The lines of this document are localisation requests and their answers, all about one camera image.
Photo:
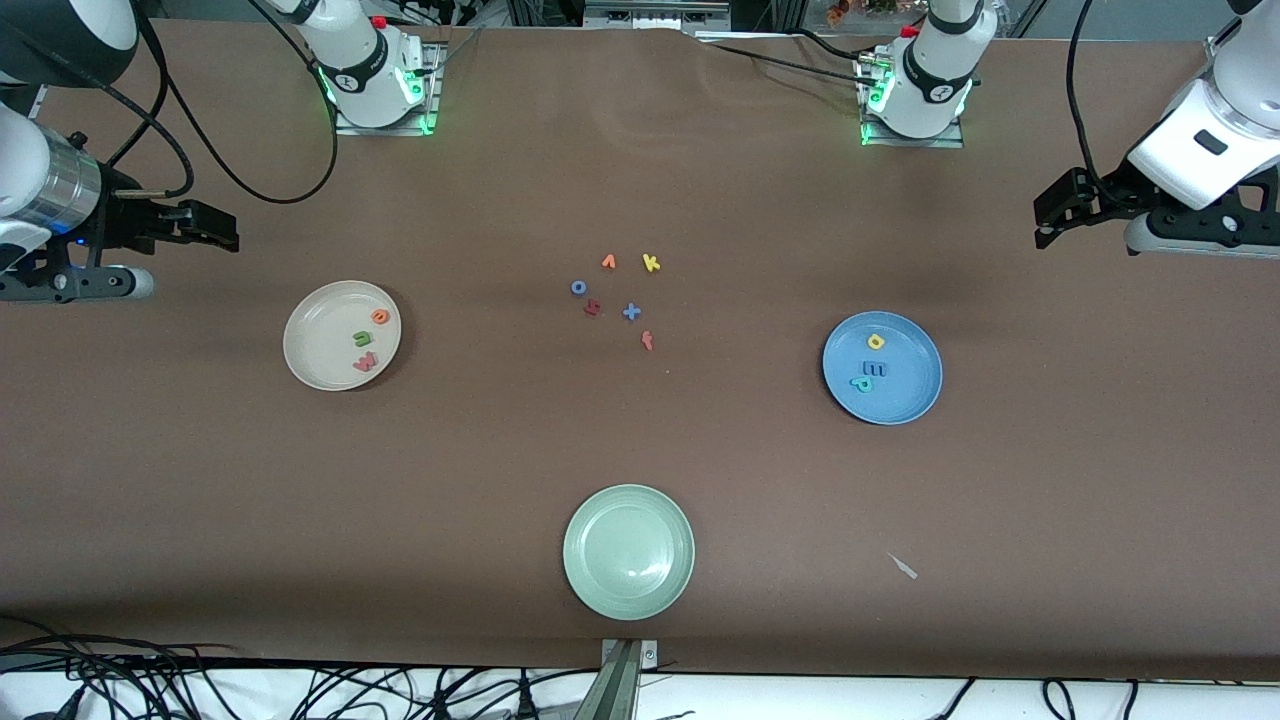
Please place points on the grey metal camera bracket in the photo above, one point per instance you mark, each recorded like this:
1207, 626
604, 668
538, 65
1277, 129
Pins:
622, 690

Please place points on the pink foam letter w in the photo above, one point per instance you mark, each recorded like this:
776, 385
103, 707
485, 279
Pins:
366, 361

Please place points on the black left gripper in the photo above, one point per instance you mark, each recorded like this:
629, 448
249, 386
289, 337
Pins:
1117, 187

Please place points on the brown table cover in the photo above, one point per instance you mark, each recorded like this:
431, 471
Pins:
640, 450

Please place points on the blue plate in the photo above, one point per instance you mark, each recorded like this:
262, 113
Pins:
905, 395

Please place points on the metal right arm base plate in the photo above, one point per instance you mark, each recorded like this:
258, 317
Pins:
432, 90

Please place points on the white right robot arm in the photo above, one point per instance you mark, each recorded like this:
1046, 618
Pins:
360, 60

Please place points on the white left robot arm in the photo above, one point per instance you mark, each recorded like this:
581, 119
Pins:
935, 70

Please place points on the small orange object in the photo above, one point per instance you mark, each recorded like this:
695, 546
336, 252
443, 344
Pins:
837, 10

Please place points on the white paper scrap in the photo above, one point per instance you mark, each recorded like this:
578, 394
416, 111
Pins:
903, 566

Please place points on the black frame post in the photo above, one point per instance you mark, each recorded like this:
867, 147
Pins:
765, 12
545, 10

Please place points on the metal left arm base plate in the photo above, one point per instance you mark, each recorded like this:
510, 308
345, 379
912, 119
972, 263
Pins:
950, 142

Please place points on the aluminium frame profile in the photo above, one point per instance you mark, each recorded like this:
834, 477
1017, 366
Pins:
40, 98
1222, 48

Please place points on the grey metal box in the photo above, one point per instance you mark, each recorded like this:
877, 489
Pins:
655, 15

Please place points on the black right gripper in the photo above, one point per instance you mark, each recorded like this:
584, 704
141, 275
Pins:
118, 219

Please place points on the green plate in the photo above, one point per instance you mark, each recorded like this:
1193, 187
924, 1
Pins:
628, 552

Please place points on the beige plate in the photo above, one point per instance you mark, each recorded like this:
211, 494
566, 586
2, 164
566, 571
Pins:
320, 340

